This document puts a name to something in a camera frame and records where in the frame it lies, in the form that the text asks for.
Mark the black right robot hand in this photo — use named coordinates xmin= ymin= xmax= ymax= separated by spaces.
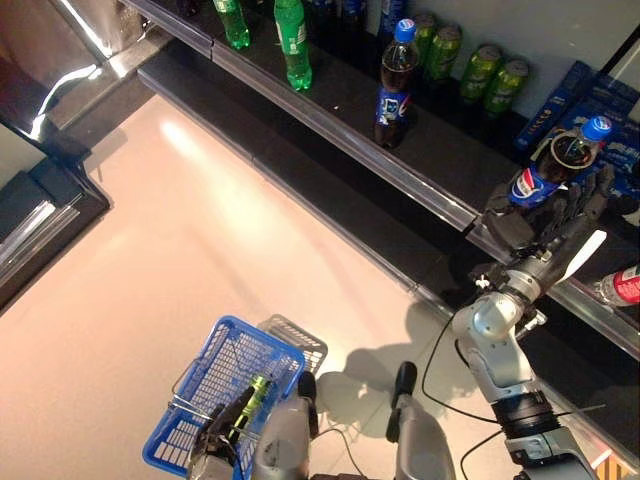
xmin=482 ymin=164 xmax=616 ymax=262

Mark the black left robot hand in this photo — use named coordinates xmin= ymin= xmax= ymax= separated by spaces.
xmin=192 ymin=384 xmax=256 ymax=469

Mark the Pepsi bottle round logo label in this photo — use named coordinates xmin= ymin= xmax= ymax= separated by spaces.
xmin=507 ymin=115 xmax=615 ymax=211

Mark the blue plastic shopping basket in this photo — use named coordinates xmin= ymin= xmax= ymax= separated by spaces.
xmin=142 ymin=314 xmax=307 ymax=479

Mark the green Sprite bottle yellow cap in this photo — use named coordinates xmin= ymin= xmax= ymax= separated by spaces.
xmin=273 ymin=0 xmax=314 ymax=93
xmin=212 ymin=0 xmax=252 ymax=51

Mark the grey left robot leg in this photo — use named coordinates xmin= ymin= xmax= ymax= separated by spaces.
xmin=252 ymin=402 xmax=314 ymax=480

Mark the grey robot leg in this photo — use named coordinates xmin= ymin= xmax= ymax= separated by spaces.
xmin=252 ymin=402 xmax=314 ymax=480
xmin=394 ymin=402 xmax=459 ymax=480

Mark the water bottle red label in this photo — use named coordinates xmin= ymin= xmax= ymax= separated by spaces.
xmin=594 ymin=264 xmax=640 ymax=307

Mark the black left robot foot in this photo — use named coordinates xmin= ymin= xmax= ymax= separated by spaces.
xmin=297 ymin=370 xmax=320 ymax=439

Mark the black robot foot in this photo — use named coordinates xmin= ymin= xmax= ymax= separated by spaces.
xmin=387 ymin=360 xmax=419 ymax=444
xmin=297 ymin=370 xmax=320 ymax=439

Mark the black shelf upright bar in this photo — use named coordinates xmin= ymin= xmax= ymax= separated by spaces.
xmin=599 ymin=34 xmax=640 ymax=77

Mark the black right robot foot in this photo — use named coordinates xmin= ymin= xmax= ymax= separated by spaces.
xmin=387 ymin=360 xmax=419 ymax=444

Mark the grey right robot leg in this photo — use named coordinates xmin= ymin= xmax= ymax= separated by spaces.
xmin=394 ymin=402 xmax=459 ymax=480

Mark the Pepsi bottle square print label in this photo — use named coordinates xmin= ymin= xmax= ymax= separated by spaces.
xmin=373 ymin=18 xmax=422 ymax=150

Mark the black shelf base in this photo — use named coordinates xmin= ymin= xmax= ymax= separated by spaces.
xmin=135 ymin=42 xmax=640 ymax=466

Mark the low black shelf unit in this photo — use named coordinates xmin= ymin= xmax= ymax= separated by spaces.
xmin=0 ymin=117 xmax=111 ymax=314

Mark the reflective metal end panel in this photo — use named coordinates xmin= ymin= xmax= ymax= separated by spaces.
xmin=0 ymin=0 xmax=174 ymax=141

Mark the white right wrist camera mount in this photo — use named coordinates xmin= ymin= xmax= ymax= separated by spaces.
xmin=563 ymin=229 xmax=609 ymax=282

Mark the black shelf board clear rail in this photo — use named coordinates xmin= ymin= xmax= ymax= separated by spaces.
xmin=117 ymin=0 xmax=640 ymax=346

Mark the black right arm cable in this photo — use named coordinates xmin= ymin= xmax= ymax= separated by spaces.
xmin=421 ymin=313 xmax=509 ymax=480

